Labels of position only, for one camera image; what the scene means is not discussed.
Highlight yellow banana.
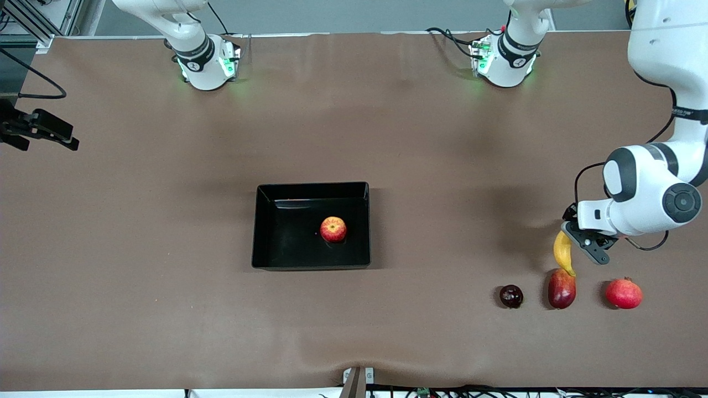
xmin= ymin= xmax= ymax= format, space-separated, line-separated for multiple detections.
xmin=554 ymin=231 xmax=577 ymax=277

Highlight red yellow apple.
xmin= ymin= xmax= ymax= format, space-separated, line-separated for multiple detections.
xmin=320 ymin=216 xmax=348 ymax=243

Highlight black plastic box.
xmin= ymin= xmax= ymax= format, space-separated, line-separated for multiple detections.
xmin=251 ymin=181 xmax=372 ymax=271

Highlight red orange mango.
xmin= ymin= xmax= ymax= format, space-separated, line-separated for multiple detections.
xmin=548 ymin=268 xmax=577 ymax=310

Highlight red pomegranate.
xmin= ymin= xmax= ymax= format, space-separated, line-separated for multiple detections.
xmin=605 ymin=276 xmax=644 ymax=310

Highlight dark purple plum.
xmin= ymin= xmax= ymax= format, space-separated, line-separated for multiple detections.
xmin=499 ymin=284 xmax=524 ymax=309

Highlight brown table mat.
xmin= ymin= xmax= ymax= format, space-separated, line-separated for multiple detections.
xmin=0 ymin=30 xmax=708 ymax=390

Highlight silver aluminium frame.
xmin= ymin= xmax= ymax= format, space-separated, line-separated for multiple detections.
xmin=0 ymin=0 xmax=85 ymax=51

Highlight thin black base cable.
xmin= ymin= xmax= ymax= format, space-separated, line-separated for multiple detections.
xmin=207 ymin=0 xmax=233 ymax=36

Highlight black base cables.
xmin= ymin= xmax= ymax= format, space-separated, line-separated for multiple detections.
xmin=425 ymin=25 xmax=487 ymax=60

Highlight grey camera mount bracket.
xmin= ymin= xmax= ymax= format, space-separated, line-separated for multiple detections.
xmin=339 ymin=366 xmax=376 ymax=398

